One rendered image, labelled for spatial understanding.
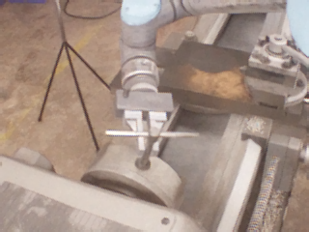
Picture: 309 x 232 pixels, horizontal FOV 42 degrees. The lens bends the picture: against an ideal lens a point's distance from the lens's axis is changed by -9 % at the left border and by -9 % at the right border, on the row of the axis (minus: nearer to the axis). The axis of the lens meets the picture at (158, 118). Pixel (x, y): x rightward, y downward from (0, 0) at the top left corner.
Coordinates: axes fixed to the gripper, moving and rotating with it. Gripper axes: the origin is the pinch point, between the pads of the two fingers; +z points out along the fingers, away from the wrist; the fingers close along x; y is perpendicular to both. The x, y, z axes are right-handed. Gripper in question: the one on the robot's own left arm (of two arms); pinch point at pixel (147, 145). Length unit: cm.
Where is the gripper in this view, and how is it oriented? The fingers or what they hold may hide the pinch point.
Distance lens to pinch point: 96.1
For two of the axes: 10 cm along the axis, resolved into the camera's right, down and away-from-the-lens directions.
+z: 1.0, 8.1, -5.7
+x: 9.7, 0.6, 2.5
